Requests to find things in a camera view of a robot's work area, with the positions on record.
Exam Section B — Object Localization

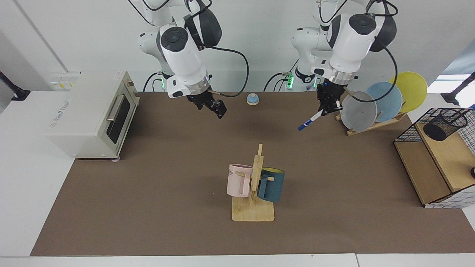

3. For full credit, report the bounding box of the blue and white marker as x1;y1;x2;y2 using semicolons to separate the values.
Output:
297;109;325;131

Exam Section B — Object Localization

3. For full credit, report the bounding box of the black mesh pen holder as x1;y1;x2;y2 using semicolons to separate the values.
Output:
423;109;468;142

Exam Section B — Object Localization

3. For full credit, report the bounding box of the grey plate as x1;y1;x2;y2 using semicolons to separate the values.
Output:
340;92;378;132

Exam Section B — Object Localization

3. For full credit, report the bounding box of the wooden plate rack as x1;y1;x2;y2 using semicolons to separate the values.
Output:
335;111;408;136

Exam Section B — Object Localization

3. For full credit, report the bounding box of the light blue plate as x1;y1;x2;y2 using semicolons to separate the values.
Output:
366;82;403;123

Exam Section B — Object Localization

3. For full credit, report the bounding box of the pink mug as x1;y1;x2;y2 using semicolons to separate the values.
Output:
226;164;253;198

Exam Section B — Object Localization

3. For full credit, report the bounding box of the yellow plate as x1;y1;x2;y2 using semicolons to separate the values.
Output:
389;71;428;113

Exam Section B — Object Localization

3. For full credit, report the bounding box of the dark teal mug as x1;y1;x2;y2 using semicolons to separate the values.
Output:
257;167;285;202

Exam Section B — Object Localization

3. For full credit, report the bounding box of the wooden cup stand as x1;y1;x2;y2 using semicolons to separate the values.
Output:
232;144;275;222

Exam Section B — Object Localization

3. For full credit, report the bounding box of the black stand foot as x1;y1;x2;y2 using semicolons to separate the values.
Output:
0;70;31;101
441;72;475;105

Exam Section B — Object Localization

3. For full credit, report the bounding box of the brown table cloth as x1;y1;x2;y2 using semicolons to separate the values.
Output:
30;91;475;256

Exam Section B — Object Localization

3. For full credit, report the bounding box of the pale toaster oven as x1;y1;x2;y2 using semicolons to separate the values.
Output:
45;70;141;163

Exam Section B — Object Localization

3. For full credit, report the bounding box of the white outlet box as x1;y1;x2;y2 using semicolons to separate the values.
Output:
48;71;82;92

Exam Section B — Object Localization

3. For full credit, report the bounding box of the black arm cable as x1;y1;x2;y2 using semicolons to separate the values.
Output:
200;44;249;98
343;0;398;103

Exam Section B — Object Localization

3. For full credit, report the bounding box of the black base cable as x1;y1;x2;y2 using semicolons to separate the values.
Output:
263;72;291;92
142;72;164;92
273;76;292;92

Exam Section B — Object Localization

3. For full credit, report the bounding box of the wire basket with wooden floor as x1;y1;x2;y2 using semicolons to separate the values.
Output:
393;108;475;209

